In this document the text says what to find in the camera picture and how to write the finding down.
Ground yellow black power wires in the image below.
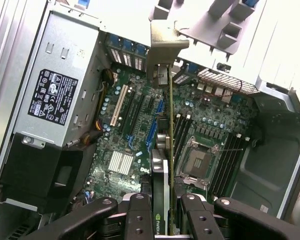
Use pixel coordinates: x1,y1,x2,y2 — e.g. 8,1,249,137
93,68,115,132

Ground blue expansion slot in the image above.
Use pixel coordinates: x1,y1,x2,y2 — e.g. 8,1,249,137
145,99,165,149

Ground blue card retainer clip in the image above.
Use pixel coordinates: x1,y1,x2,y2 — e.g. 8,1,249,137
136,42,148,55
122,38,135,52
109,34,121,50

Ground thin metal locking lever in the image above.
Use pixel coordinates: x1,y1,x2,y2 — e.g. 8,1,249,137
218,147,244,154

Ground white expansion slot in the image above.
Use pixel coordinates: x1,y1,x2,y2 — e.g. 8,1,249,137
109,84,129,127

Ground CPU socket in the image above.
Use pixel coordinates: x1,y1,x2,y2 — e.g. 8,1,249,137
179,139,225,193

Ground black RAM slot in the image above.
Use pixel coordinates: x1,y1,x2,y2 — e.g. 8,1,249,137
209,134,232,196
221,138,244,200
217,137,240,198
177,113,193,163
213,136,236,197
175,113,186,156

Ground black plastic air duct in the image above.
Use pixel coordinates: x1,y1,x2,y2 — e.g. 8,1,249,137
0,132,98,215

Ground black chassis switch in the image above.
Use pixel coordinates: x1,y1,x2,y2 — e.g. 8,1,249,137
217,61,233,74

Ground green motherboard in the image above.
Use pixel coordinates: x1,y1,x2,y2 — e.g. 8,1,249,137
83,61,260,208

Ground open PC case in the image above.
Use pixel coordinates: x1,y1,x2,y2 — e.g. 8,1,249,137
0,0,300,240

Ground silver chipset heatsink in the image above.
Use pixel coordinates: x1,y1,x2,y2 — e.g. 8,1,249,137
107,150,135,176

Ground grey power supply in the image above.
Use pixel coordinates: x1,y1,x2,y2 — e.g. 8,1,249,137
13,9,103,150

